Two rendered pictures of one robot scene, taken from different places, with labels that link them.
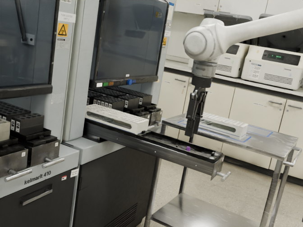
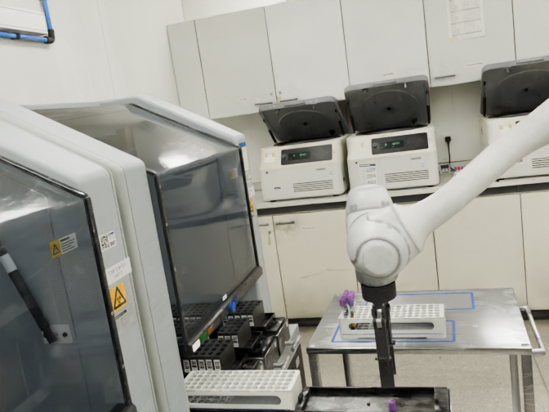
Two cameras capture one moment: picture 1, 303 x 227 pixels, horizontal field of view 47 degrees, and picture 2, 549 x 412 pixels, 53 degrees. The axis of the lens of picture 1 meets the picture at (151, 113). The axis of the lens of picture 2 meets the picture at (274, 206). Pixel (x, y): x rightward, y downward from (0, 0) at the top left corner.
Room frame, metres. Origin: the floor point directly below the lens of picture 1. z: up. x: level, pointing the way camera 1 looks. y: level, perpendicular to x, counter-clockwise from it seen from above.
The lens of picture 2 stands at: (0.22, 0.21, 1.50)
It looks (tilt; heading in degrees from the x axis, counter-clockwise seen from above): 10 degrees down; 351
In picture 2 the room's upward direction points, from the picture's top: 8 degrees counter-clockwise
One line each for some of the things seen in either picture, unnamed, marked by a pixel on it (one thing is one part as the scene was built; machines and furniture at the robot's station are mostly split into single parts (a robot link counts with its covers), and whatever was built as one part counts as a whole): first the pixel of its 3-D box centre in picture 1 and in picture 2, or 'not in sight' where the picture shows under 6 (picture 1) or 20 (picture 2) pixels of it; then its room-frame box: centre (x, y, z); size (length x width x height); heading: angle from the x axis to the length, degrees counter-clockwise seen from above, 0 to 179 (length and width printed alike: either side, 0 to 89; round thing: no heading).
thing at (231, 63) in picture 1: (225, 44); (306, 146); (3.98, -0.68, 1.22); 0.62 x 0.56 x 0.64; 152
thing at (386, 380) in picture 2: (190, 127); (386, 372); (1.30, -0.15, 0.91); 0.03 x 0.01 x 0.07; 64
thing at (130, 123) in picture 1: (114, 119); (239, 391); (1.50, 0.16, 0.83); 0.30 x 0.10 x 0.06; 64
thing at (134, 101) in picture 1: (131, 103); (241, 334); (1.82, 0.11, 0.85); 0.12 x 0.02 x 0.06; 154
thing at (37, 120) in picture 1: (30, 124); not in sight; (1.18, 0.42, 0.85); 0.12 x 0.02 x 0.06; 155
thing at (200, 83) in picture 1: (200, 88); (380, 301); (1.33, -0.17, 1.06); 0.08 x 0.07 x 0.09; 154
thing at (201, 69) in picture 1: (204, 69); (376, 269); (1.33, -0.17, 1.14); 0.09 x 0.09 x 0.06
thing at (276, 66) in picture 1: (279, 51); (390, 132); (3.73, -1.21, 1.24); 0.62 x 0.56 x 0.69; 155
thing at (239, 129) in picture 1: (215, 123); (391, 321); (1.68, -0.32, 0.85); 0.30 x 0.10 x 0.06; 62
